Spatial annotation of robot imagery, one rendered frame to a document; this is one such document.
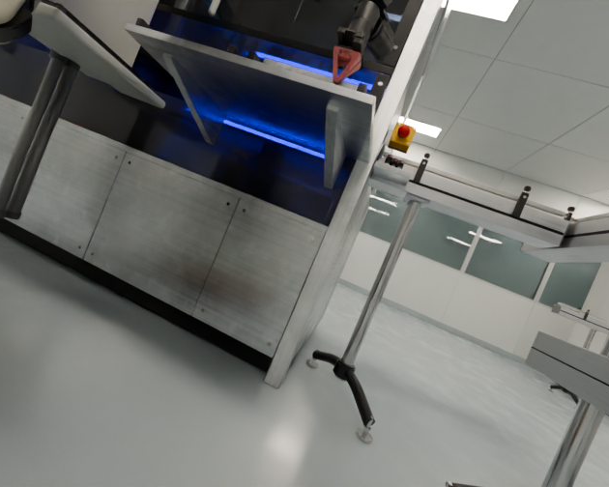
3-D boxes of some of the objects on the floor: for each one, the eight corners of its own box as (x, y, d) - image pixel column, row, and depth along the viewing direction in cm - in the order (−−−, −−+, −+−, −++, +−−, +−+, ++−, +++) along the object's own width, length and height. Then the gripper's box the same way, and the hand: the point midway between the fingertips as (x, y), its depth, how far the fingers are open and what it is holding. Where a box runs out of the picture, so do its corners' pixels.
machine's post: (269, 374, 113) (487, -146, 110) (282, 382, 112) (505, -144, 109) (263, 381, 107) (495, -171, 103) (277, 389, 106) (513, -169, 102)
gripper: (348, 42, 78) (324, 93, 77) (347, 5, 68) (320, 63, 67) (372, 48, 77) (349, 100, 75) (375, 12, 67) (348, 71, 65)
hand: (336, 79), depth 71 cm, fingers closed, pressing on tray
